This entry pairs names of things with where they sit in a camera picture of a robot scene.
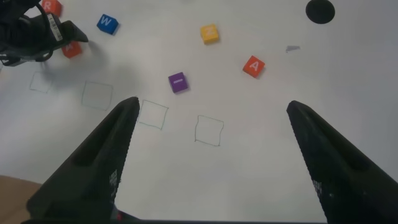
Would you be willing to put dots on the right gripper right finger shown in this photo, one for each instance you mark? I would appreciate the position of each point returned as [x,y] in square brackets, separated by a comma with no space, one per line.
[342,174]

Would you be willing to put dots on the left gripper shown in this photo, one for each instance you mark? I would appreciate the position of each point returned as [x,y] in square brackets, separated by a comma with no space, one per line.
[28,37]

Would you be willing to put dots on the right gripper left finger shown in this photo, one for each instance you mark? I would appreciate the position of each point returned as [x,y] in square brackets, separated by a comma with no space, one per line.
[96,168]

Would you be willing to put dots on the orange A letter block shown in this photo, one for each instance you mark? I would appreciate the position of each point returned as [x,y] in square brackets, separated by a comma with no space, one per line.
[254,66]
[72,50]

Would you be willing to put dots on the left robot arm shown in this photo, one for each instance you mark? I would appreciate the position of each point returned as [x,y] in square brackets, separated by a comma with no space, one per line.
[15,6]

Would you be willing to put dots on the blue W letter block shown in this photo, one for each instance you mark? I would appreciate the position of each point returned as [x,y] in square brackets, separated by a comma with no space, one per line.
[107,24]

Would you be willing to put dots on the orange R letter block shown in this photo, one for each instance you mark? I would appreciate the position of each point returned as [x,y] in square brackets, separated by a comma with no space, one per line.
[52,7]

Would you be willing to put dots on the purple I letter block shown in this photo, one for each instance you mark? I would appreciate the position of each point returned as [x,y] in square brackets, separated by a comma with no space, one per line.
[178,82]

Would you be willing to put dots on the yellow letter block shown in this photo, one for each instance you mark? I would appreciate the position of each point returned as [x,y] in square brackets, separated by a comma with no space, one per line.
[209,33]

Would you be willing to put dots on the black table grommet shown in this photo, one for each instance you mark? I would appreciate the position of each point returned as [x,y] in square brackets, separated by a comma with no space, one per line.
[320,11]

